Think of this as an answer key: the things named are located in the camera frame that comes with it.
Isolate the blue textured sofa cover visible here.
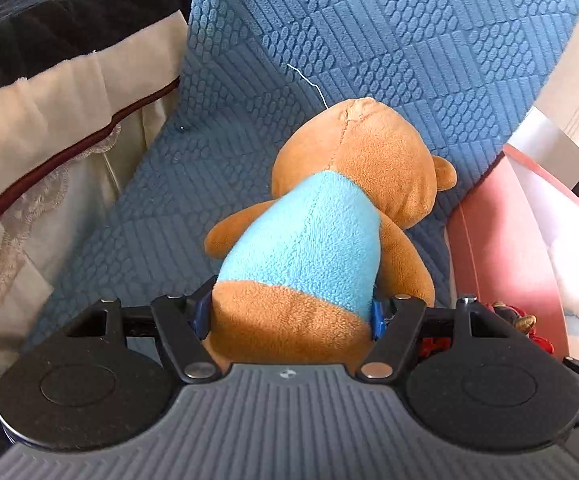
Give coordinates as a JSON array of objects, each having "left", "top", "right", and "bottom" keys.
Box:
[{"left": 23, "top": 0, "right": 579, "bottom": 352}]

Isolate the white and blue plush toy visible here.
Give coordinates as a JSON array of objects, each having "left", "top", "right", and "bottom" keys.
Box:
[{"left": 542, "top": 200, "right": 579, "bottom": 333}]

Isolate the patterned quilt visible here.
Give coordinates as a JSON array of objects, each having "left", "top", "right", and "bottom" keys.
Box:
[{"left": 0, "top": 0, "right": 202, "bottom": 378}]

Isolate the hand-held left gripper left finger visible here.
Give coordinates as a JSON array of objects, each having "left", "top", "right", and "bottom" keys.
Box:
[{"left": 63, "top": 290, "right": 223, "bottom": 384}]

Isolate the brown bear plush blue shirt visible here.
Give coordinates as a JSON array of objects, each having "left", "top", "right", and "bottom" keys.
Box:
[{"left": 204, "top": 97, "right": 458, "bottom": 365}]

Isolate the pink storage box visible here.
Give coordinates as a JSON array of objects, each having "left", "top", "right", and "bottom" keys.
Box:
[{"left": 444, "top": 144, "right": 579, "bottom": 363}]

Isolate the red knot ornament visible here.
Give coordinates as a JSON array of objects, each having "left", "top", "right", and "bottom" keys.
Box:
[{"left": 418, "top": 301, "right": 556, "bottom": 361}]

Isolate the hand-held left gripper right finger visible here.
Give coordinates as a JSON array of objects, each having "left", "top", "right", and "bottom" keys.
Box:
[{"left": 358, "top": 294, "right": 516, "bottom": 382}]

